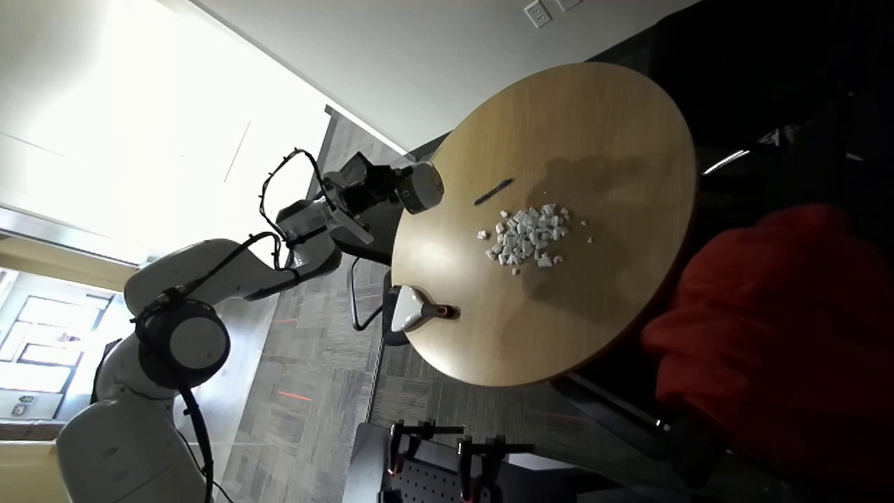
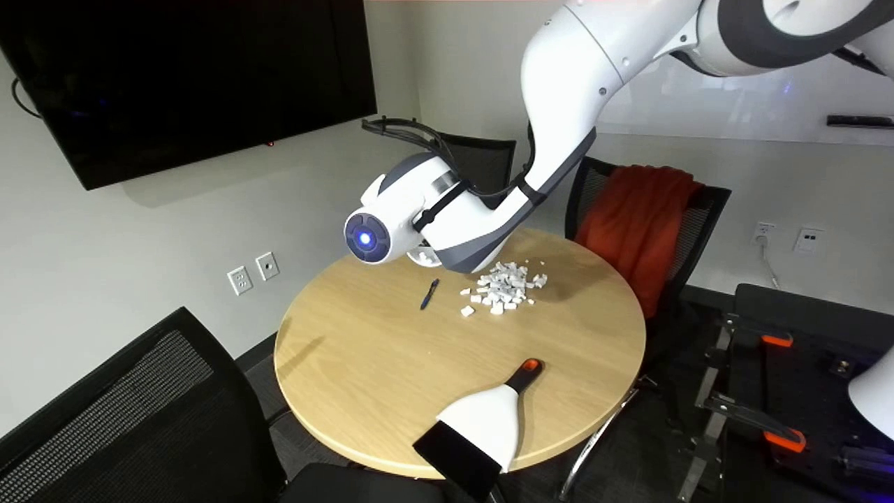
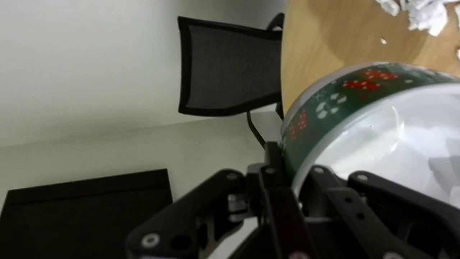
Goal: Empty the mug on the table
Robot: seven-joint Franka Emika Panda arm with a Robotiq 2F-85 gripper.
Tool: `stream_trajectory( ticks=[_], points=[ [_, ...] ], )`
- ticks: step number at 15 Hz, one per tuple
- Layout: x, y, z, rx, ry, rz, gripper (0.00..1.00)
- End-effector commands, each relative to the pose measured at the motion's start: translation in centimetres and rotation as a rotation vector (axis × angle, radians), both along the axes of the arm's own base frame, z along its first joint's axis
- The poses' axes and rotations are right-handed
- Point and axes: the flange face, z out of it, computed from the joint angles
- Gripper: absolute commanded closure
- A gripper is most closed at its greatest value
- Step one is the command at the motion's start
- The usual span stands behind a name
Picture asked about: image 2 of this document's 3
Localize black chair with armrest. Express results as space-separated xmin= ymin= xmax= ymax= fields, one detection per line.
xmin=436 ymin=132 xmax=538 ymax=205

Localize black whiteboard eraser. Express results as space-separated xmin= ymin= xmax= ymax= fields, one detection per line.
xmin=824 ymin=111 xmax=894 ymax=132

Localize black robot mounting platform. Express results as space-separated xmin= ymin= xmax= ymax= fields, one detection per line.
xmin=672 ymin=283 xmax=894 ymax=503

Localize black chair holding red cloth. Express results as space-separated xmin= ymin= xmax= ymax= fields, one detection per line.
xmin=562 ymin=154 xmax=734 ymax=330

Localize silver metal leg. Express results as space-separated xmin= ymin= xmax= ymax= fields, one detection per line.
xmin=555 ymin=374 xmax=644 ymax=503

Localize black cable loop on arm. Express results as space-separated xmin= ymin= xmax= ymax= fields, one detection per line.
xmin=361 ymin=115 xmax=454 ymax=161

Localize red cloth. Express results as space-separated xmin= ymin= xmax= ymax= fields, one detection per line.
xmin=573 ymin=165 xmax=700 ymax=320

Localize black television cable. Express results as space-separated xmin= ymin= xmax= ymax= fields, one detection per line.
xmin=7 ymin=75 xmax=43 ymax=122

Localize white wall outlet plate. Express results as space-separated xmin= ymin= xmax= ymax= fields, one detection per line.
xmin=224 ymin=263 xmax=256 ymax=298
xmin=250 ymin=248 xmax=281 ymax=286

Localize black pen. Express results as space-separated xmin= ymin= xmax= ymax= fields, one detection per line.
xmin=416 ymin=277 xmax=440 ymax=312

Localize black wall television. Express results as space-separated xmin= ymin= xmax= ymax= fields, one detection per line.
xmin=0 ymin=0 xmax=380 ymax=192

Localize black clamp with orange handle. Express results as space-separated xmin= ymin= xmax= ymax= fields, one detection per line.
xmin=700 ymin=388 xmax=810 ymax=459
xmin=711 ymin=316 xmax=799 ymax=354

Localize white glass whiteboard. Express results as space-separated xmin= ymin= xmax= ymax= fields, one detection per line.
xmin=594 ymin=37 xmax=894 ymax=147

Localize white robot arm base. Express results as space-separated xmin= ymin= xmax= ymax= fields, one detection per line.
xmin=844 ymin=343 xmax=894 ymax=442

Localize white foam pieces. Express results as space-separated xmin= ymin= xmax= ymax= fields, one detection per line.
xmin=458 ymin=259 xmax=553 ymax=320

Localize black mesh office chair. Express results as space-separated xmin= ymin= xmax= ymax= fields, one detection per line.
xmin=0 ymin=305 xmax=285 ymax=503

